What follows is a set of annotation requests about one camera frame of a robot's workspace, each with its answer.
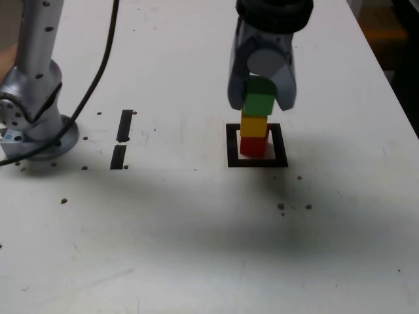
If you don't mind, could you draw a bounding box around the green cube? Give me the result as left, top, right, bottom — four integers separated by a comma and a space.
242, 77, 278, 117

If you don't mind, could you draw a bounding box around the yellow cube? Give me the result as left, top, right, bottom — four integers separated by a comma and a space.
240, 113, 269, 138

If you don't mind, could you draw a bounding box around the person's hand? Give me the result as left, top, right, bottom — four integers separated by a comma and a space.
0, 44, 19, 82

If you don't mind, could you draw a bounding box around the black cable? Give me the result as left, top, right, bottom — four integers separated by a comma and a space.
0, 0, 120, 166

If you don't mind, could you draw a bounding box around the black tape strip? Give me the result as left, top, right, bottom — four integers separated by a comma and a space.
110, 109, 134, 170

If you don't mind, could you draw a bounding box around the red cube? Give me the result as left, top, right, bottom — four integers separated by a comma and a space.
240, 132, 271, 158

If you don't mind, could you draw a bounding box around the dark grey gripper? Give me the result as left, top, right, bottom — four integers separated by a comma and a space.
227, 18, 299, 111

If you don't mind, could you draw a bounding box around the black tape square outline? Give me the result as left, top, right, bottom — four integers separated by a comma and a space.
225, 123, 289, 168

